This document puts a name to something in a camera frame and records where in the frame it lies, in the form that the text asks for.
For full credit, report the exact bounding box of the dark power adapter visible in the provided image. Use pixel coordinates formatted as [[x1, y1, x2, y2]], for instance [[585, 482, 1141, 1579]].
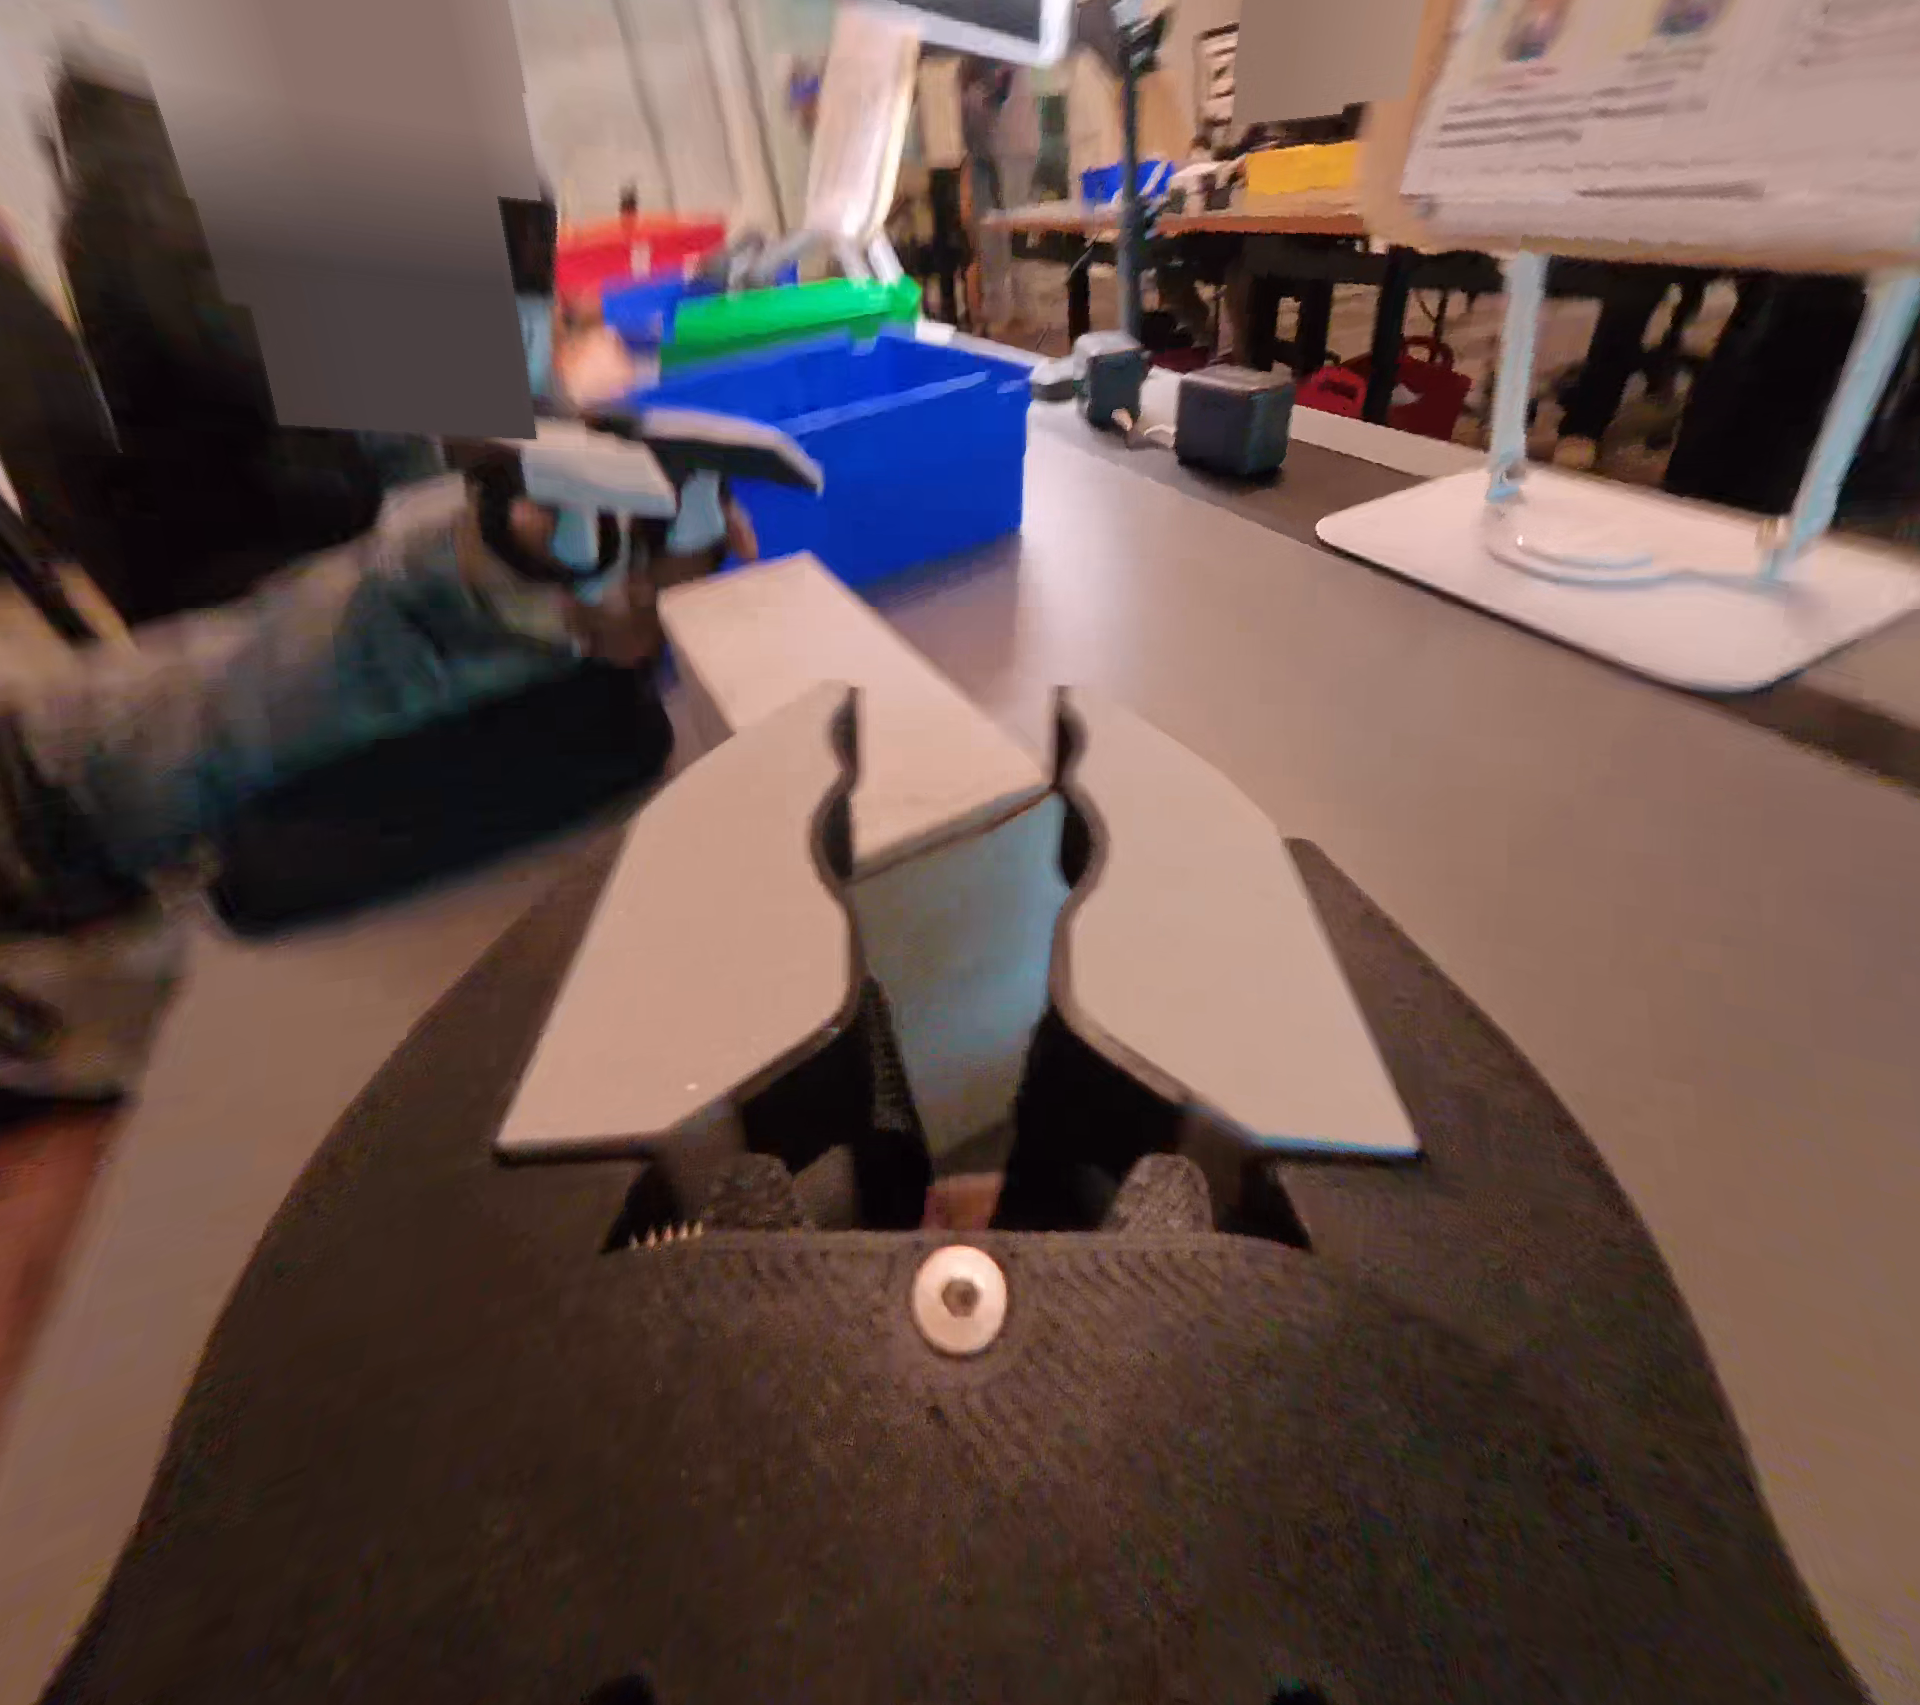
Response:
[[1071, 332, 1155, 435]]

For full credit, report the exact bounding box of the yellow plastic bin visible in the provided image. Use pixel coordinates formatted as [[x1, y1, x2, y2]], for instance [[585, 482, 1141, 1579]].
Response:
[[1246, 142, 1368, 202]]

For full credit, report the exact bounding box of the grey desk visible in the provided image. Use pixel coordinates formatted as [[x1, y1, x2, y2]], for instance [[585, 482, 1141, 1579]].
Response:
[[0, 377, 1920, 1483]]

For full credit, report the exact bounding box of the white board stand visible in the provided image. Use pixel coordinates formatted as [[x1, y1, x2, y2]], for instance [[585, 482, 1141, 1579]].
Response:
[[1317, 252, 1920, 696]]

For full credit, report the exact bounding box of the large blue plastic bin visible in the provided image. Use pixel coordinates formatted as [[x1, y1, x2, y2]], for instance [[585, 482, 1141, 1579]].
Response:
[[630, 332, 1038, 589]]

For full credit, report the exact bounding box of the black wrist rest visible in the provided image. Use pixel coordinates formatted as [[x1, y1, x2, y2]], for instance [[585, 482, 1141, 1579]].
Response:
[[211, 654, 677, 933]]

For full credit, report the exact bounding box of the small blue plastic bin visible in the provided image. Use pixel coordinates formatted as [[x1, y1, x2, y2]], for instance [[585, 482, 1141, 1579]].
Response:
[[601, 268, 797, 351]]

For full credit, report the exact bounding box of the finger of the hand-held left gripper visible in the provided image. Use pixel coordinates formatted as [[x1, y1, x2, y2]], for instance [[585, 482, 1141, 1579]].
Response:
[[593, 405, 827, 500], [516, 436, 680, 522]]

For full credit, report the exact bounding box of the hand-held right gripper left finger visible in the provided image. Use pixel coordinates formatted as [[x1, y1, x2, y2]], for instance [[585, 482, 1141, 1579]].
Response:
[[496, 683, 863, 1165]]

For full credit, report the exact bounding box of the small white cardboard box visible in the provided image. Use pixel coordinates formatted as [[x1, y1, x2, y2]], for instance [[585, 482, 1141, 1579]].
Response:
[[658, 551, 1070, 1160]]

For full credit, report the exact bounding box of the red plastic bin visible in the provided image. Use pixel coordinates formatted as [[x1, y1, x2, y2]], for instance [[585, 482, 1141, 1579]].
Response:
[[557, 217, 732, 302]]

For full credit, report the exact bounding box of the red bag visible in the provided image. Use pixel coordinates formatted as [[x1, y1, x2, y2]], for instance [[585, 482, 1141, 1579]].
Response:
[[1298, 338, 1477, 443]]

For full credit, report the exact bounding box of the printed instruction poster board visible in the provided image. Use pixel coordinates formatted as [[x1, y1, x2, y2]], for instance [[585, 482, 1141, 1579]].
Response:
[[1358, 0, 1920, 274]]

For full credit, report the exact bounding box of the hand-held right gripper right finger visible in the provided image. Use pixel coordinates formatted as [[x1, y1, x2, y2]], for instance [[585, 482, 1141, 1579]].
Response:
[[1055, 683, 1424, 1160]]

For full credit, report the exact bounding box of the background wooden table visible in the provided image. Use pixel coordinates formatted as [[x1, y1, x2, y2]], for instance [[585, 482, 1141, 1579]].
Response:
[[983, 193, 1502, 376]]

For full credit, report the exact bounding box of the black tripod pole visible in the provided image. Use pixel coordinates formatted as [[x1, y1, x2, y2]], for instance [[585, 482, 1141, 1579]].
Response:
[[1103, 0, 1169, 345]]

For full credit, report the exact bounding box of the person's left forearm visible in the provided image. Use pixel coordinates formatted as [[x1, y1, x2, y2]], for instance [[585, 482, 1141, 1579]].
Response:
[[0, 482, 603, 903]]

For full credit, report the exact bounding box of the green plastic bin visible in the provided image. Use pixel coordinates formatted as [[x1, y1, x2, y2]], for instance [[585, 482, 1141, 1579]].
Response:
[[661, 279, 923, 376]]

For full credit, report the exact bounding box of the dark cube charger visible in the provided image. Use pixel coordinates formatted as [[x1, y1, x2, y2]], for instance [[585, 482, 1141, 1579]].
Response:
[[1174, 363, 1295, 479]]

